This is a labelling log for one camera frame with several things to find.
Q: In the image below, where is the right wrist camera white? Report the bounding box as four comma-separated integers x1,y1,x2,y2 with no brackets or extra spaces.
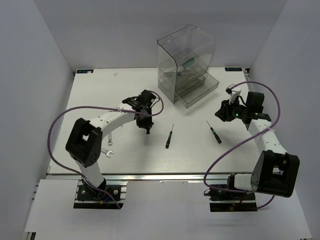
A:
225,84,242,105

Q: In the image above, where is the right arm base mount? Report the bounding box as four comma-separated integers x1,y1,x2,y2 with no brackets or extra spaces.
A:
203,173,258,213

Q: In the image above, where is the blue table label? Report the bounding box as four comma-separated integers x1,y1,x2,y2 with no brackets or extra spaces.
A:
76,69,94,74
224,67,243,72

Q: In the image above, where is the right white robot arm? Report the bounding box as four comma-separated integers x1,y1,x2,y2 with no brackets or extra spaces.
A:
215,88,300,200

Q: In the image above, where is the left blue table label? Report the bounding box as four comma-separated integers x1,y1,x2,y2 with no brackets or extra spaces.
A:
76,69,94,74

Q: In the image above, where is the aluminium table front rail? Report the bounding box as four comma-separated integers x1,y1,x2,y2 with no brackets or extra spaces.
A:
47,172,283,182

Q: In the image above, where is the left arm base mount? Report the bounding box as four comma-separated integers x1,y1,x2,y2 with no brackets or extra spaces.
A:
73,179,127,210

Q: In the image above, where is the silver combination wrench lower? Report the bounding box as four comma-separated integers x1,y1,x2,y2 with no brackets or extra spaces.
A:
100,148,114,158

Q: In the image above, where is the large green screwdriver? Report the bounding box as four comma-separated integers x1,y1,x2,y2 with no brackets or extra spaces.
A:
182,57,200,70

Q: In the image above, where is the clear acrylic drawer cabinet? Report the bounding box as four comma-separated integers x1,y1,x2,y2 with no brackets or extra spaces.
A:
157,24,220,109

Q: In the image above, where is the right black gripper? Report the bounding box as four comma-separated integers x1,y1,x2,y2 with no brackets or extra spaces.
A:
214,96,249,122

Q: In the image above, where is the silver combination wrench upright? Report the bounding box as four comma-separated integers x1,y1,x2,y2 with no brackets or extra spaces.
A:
108,132,113,146

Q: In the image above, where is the small screwdriver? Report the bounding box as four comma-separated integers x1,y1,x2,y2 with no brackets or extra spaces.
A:
206,121,222,144
165,124,174,149

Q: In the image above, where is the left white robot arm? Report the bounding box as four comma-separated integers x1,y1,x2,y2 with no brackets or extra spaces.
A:
65,89,159,200

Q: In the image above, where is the right blue table label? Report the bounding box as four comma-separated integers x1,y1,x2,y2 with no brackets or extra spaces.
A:
224,67,243,72

